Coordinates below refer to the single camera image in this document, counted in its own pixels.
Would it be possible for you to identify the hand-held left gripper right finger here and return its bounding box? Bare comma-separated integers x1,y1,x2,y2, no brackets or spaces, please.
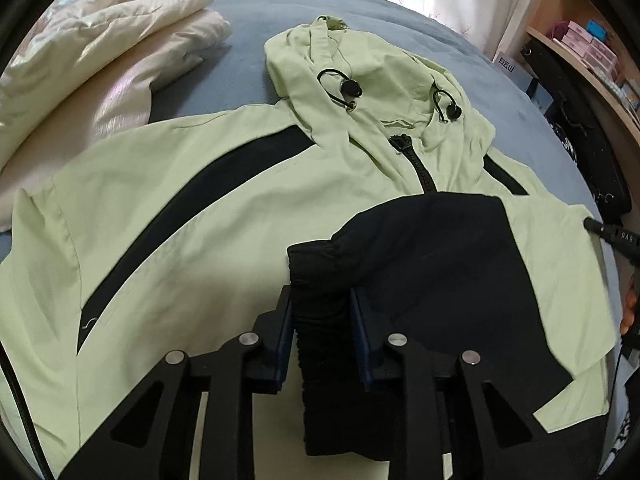
349,287,586,480

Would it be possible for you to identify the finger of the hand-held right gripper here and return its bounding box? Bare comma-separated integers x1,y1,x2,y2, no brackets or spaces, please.
584,216,640,257

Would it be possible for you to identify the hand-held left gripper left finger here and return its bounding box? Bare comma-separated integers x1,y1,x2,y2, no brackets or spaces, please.
57,285,297,480

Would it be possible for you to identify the green and black hooded jacket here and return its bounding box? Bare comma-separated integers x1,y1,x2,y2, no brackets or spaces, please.
0,15,620,480

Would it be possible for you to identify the person's right hand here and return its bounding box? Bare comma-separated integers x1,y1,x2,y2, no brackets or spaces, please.
619,280,640,337

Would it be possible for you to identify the black long bag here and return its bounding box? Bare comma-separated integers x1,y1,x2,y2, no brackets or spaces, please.
522,40,637,222

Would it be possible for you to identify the wooden shelf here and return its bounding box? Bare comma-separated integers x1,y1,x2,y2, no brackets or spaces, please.
525,0,640,147

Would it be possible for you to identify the stack of pink boxes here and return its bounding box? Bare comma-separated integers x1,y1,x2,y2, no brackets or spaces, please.
550,20,622,77

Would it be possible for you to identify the white printed box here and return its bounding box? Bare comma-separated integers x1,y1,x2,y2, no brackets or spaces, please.
492,50,524,82

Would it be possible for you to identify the blue bed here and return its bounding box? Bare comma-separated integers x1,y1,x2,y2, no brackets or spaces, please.
0,0,632,480

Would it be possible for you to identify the cream duvet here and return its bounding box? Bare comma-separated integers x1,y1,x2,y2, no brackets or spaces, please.
0,0,234,234

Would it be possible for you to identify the black cable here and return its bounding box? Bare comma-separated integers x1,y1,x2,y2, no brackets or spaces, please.
0,344,52,480

